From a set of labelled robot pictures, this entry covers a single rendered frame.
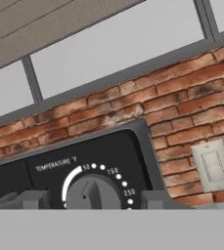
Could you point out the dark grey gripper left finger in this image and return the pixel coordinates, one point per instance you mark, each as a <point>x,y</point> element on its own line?
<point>32,199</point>

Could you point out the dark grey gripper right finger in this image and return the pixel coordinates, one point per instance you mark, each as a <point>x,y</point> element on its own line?
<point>156,199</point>

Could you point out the black toaster oven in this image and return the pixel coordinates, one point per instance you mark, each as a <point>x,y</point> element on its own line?
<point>51,169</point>

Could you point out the grey temperature knob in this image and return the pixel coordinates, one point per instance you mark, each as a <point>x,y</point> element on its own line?
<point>94,193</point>

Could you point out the grey framed window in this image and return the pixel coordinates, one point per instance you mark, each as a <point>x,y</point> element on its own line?
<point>116,55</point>

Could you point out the beige window blind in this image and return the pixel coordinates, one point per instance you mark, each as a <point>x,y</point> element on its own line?
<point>41,26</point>

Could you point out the white wall light switch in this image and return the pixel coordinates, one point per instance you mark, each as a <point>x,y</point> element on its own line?
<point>213,165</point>

